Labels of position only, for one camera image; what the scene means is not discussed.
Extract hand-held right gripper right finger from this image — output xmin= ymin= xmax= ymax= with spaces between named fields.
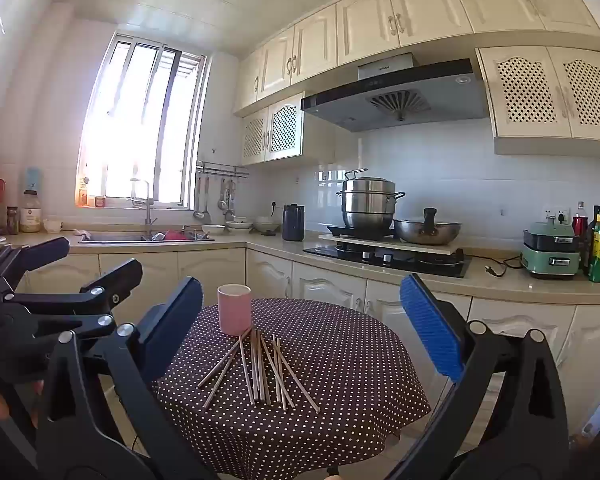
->
xmin=387 ymin=274 xmax=571 ymax=480

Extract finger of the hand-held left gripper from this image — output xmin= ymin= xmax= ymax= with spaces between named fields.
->
xmin=0 ymin=236 xmax=71 ymax=291
xmin=7 ymin=259 xmax=143 ymax=342

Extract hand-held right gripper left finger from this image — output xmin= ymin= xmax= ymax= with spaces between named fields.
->
xmin=35 ymin=276 xmax=221 ymax=480

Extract pink cup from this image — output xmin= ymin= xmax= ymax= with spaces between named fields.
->
xmin=216 ymin=284 xmax=253 ymax=336

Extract bunch of wooden chopsticks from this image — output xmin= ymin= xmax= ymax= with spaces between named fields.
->
xmin=197 ymin=327 xmax=322 ymax=413

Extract jar with white contents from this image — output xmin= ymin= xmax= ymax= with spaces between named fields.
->
xmin=21 ymin=190 xmax=42 ymax=233

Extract steel kitchen sink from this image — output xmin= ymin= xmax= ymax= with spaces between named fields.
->
xmin=78 ymin=230 xmax=216 ymax=245

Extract metal sink faucet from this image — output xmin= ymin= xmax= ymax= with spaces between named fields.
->
xmin=130 ymin=177 xmax=158 ymax=228

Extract wooden board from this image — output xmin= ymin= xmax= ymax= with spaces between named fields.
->
xmin=319 ymin=232 xmax=465 ymax=260

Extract brown polka dot tablecloth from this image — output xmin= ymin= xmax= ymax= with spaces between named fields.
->
xmin=152 ymin=297 xmax=433 ymax=478

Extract beige kitchen countertop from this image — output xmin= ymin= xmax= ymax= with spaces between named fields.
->
xmin=0 ymin=227 xmax=600 ymax=306

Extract black portable stove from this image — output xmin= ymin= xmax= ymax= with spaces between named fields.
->
xmin=327 ymin=224 xmax=396 ymax=241

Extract cream lower kitchen cabinets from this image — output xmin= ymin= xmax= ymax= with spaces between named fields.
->
xmin=0 ymin=247 xmax=600 ymax=436

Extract black glass cooktop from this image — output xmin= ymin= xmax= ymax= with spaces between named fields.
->
xmin=302 ymin=242 xmax=472 ymax=279

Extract steel steamer pot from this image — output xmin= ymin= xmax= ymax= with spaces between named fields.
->
xmin=336 ymin=168 xmax=406 ymax=231

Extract green electric cooker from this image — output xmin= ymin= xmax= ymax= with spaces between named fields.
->
xmin=522 ymin=222 xmax=581 ymax=278

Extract kitchen window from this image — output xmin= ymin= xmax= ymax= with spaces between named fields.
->
xmin=75 ymin=32 xmax=211 ymax=211

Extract metal utensil rack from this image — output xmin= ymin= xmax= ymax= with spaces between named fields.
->
xmin=196 ymin=160 xmax=250 ymax=178

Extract black electric kettle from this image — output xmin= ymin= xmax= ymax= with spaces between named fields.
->
xmin=281 ymin=203 xmax=306 ymax=242

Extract dark glass bottle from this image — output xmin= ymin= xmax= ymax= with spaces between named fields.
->
xmin=582 ymin=205 xmax=600 ymax=276

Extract bottle with red label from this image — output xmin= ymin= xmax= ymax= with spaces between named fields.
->
xmin=572 ymin=201 xmax=588 ymax=238

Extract green bottle with yellow cap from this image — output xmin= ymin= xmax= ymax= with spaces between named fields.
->
xmin=589 ymin=214 xmax=600 ymax=282

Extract small cream lattice door cabinet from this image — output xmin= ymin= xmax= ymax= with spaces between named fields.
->
xmin=240 ymin=92 xmax=336 ymax=167

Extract black range hood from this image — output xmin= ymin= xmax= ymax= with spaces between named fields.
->
xmin=300 ymin=52 xmax=491 ymax=133

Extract large cream lattice door cabinet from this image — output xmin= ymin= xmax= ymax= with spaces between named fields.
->
xmin=475 ymin=46 xmax=600 ymax=157

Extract cream upper cabinet row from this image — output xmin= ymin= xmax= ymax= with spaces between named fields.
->
xmin=232 ymin=0 xmax=600 ymax=117

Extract black power cord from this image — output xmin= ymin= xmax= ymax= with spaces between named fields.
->
xmin=472 ymin=255 xmax=526 ymax=279

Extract steel wok with black handle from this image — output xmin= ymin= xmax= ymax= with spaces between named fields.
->
xmin=394 ymin=207 xmax=462 ymax=246

